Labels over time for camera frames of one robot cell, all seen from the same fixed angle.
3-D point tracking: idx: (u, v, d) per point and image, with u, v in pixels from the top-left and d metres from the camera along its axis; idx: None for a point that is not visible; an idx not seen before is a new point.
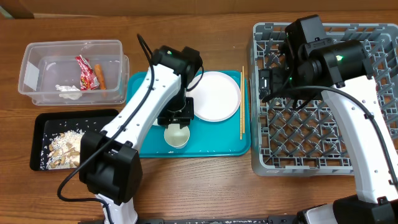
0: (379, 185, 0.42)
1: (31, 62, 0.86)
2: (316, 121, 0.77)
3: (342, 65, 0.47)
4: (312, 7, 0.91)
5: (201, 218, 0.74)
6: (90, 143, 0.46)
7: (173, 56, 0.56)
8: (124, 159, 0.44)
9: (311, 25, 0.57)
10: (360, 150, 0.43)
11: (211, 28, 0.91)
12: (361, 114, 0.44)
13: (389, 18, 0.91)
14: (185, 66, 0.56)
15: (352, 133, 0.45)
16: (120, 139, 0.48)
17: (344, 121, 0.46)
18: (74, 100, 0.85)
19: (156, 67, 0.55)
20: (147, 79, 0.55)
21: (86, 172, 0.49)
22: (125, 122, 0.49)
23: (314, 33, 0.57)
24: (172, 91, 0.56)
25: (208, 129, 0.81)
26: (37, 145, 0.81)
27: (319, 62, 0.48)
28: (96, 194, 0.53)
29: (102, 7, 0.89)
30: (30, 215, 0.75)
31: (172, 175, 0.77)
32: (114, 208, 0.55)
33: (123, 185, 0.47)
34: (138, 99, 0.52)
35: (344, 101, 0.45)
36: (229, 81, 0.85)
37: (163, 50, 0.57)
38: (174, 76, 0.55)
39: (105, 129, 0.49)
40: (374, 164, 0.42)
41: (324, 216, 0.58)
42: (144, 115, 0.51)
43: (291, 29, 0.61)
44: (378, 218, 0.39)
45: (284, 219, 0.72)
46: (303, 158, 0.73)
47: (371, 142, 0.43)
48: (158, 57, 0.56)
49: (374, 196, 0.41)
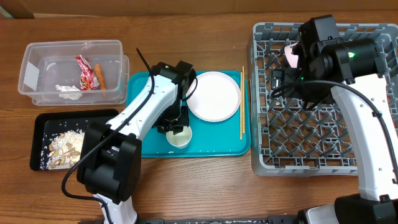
0: (381, 183, 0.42)
1: (31, 62, 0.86)
2: (316, 121, 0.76)
3: (353, 61, 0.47)
4: (312, 7, 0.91)
5: (201, 218, 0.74)
6: (93, 135, 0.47)
7: (170, 70, 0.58)
8: (127, 152, 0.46)
9: (325, 23, 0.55)
10: (365, 148, 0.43)
11: (211, 28, 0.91)
12: (369, 111, 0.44)
13: (388, 18, 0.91)
14: (181, 78, 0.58)
15: (359, 130, 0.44)
16: (125, 131, 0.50)
17: (351, 119, 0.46)
18: (74, 100, 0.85)
19: (155, 78, 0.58)
20: (147, 86, 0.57)
21: (85, 167, 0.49)
22: (129, 117, 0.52)
23: (328, 32, 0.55)
24: (170, 99, 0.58)
25: (208, 129, 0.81)
26: (37, 145, 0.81)
27: (332, 58, 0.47)
28: (94, 194, 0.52)
29: (102, 7, 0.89)
30: (29, 215, 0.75)
31: (172, 175, 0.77)
32: (114, 207, 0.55)
33: (124, 181, 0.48)
34: (139, 102, 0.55)
35: (352, 98, 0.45)
36: (229, 81, 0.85)
37: (161, 65, 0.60)
38: (172, 85, 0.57)
39: (109, 122, 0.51)
40: (379, 162, 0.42)
41: (325, 215, 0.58)
42: (145, 114, 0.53)
43: (304, 27, 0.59)
44: (379, 216, 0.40)
45: (284, 219, 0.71)
46: (303, 158, 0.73)
47: (377, 140, 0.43)
48: (157, 70, 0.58)
49: (376, 194, 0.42)
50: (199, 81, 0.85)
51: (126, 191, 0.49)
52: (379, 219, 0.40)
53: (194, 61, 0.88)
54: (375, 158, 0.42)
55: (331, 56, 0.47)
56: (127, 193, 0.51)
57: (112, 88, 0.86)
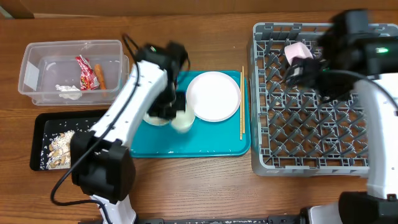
0: (392, 182, 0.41)
1: (31, 62, 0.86)
2: (316, 121, 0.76)
3: (385, 58, 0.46)
4: (312, 7, 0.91)
5: (201, 218, 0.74)
6: (79, 145, 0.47)
7: (157, 53, 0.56)
8: (114, 158, 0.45)
9: (360, 19, 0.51)
10: (382, 145, 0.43)
11: (211, 28, 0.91)
12: (392, 110, 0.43)
13: (389, 18, 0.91)
14: (170, 62, 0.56)
15: (377, 127, 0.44)
16: (109, 138, 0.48)
17: (371, 114, 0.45)
18: (74, 100, 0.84)
19: (141, 64, 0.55)
20: (132, 76, 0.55)
21: (78, 173, 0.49)
22: (114, 121, 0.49)
23: (360, 25, 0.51)
24: (159, 86, 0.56)
25: (206, 129, 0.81)
26: (37, 145, 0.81)
27: (360, 51, 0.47)
28: (91, 196, 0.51)
29: (102, 7, 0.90)
30: (29, 215, 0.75)
31: (171, 175, 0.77)
32: (112, 207, 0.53)
33: (116, 183, 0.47)
34: (126, 97, 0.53)
35: (377, 94, 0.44)
36: (229, 81, 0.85)
37: (147, 48, 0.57)
38: (160, 71, 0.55)
39: (92, 129, 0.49)
40: (392, 162, 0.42)
41: (327, 214, 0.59)
42: (132, 112, 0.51)
43: (335, 20, 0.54)
44: (382, 213, 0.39)
45: (284, 219, 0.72)
46: (303, 158, 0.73)
47: (394, 139, 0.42)
48: (142, 55, 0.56)
49: (384, 191, 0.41)
50: (199, 82, 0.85)
51: (123, 191, 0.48)
52: (382, 215, 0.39)
53: (194, 61, 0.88)
54: (389, 156, 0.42)
55: (359, 48, 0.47)
56: (124, 193, 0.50)
57: (112, 88, 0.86)
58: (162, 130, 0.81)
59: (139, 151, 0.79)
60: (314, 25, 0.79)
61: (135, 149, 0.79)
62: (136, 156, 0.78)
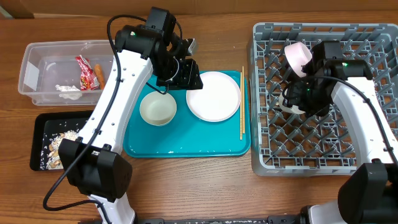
0: (374, 151, 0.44)
1: (31, 61, 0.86)
2: (316, 121, 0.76)
3: (348, 70, 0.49)
4: (313, 7, 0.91)
5: (201, 218, 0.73)
6: (68, 154, 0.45)
7: (137, 38, 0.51)
8: (104, 162, 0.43)
9: (334, 44, 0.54)
10: (359, 129, 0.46)
11: (211, 28, 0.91)
12: (360, 99, 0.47)
13: (390, 18, 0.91)
14: (153, 44, 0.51)
15: (354, 118, 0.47)
16: (98, 144, 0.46)
17: (346, 109, 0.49)
18: (74, 100, 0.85)
19: (122, 54, 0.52)
20: (114, 70, 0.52)
21: (73, 177, 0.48)
22: (99, 125, 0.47)
23: (333, 51, 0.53)
24: (145, 76, 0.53)
25: (208, 130, 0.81)
26: (37, 145, 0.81)
27: (331, 70, 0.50)
28: (89, 196, 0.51)
29: (101, 7, 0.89)
30: (29, 215, 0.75)
31: (171, 175, 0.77)
32: (110, 206, 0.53)
33: (111, 184, 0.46)
34: (110, 94, 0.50)
35: (346, 89, 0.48)
36: (225, 78, 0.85)
37: (125, 31, 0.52)
38: (142, 61, 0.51)
39: (79, 135, 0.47)
40: (369, 134, 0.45)
41: (329, 214, 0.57)
42: (117, 114, 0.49)
43: (315, 47, 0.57)
44: (370, 171, 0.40)
45: (284, 219, 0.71)
46: (303, 158, 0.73)
47: (367, 119, 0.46)
48: (122, 41, 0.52)
49: (369, 158, 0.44)
50: (208, 76, 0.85)
51: (119, 190, 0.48)
52: (370, 175, 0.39)
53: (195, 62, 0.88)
54: (366, 131, 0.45)
55: (329, 67, 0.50)
56: (122, 191, 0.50)
57: None
58: (161, 129, 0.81)
59: (140, 152, 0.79)
60: (314, 25, 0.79)
61: (134, 149, 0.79)
62: (134, 156, 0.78)
